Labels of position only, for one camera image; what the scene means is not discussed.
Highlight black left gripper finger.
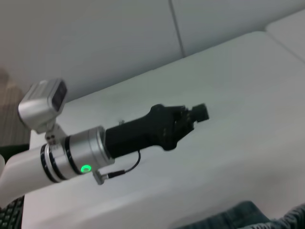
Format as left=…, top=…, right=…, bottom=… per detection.
left=180, top=103, right=207, bottom=116
left=175, top=111, right=210, bottom=131

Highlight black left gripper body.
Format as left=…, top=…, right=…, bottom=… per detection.
left=104, top=103, right=199, bottom=159

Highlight blue denim shorts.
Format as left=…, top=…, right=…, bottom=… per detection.
left=184, top=200, right=305, bottom=229

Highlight black keyboard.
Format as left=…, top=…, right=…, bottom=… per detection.
left=0, top=195, right=25, bottom=229

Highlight thin black cable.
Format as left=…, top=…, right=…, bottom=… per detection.
left=106, top=149, right=142, bottom=179

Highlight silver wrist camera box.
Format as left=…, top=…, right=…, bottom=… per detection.
left=17, top=78, right=69, bottom=144

